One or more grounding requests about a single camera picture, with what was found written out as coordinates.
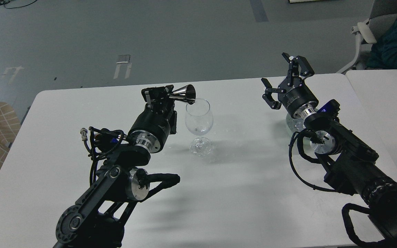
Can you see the green bowl of ice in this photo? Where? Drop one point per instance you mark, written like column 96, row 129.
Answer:
column 294, row 125

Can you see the steel cocktail jigger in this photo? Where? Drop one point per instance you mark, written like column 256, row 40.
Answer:
column 185, row 94

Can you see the clear wine glass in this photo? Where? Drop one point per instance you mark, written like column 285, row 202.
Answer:
column 199, row 120

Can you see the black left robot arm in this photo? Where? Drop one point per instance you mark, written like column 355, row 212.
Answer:
column 118, row 181

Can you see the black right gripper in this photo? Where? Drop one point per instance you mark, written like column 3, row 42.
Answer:
column 295, row 96

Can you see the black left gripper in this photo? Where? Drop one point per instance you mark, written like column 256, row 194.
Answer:
column 158, row 120

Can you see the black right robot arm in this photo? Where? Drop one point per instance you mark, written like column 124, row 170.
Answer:
column 350, row 164

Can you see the white grey office chair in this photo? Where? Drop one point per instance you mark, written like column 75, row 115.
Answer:
column 382, row 15

